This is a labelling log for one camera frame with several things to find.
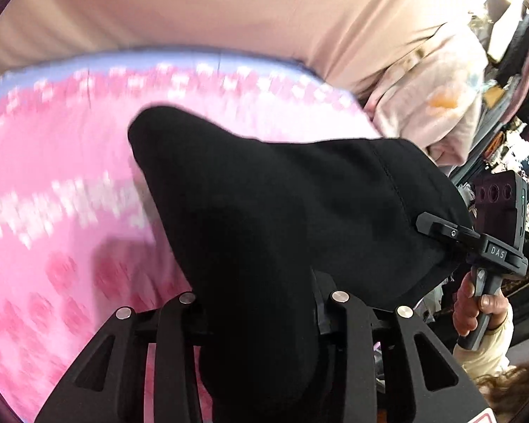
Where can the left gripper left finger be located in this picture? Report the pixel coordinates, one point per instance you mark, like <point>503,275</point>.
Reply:
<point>106,382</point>

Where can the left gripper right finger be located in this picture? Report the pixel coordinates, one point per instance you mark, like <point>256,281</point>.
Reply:
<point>386,366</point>

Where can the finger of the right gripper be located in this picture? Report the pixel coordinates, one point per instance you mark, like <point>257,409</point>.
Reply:
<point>437,227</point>

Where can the black pants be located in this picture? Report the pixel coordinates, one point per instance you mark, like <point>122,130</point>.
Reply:
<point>249,224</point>

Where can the cream right sleeve forearm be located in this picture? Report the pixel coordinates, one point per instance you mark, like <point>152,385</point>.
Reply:
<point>490,359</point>

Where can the person's right hand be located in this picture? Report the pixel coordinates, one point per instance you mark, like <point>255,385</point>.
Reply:
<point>468,307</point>

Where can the cluttered dark shelf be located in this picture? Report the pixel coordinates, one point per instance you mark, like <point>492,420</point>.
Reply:
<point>504,33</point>

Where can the pink floral bed sheet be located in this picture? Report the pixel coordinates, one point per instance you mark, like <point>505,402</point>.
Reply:
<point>79,236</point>

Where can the beige headboard cover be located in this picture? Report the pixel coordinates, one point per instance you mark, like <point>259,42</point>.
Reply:
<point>348,43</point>

